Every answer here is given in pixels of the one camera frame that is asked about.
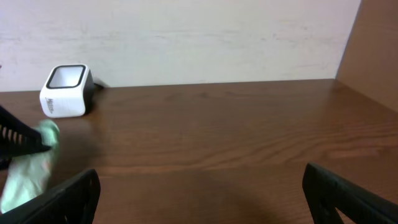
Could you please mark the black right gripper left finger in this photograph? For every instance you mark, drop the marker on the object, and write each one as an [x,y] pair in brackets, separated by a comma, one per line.
[73,201]

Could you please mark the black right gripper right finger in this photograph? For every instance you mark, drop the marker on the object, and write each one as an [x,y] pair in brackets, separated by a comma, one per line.
[327,193]

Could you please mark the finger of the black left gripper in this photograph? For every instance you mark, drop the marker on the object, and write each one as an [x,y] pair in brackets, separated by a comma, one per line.
[18,139]

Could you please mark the light green packet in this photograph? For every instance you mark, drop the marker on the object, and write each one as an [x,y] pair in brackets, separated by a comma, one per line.
[28,176]

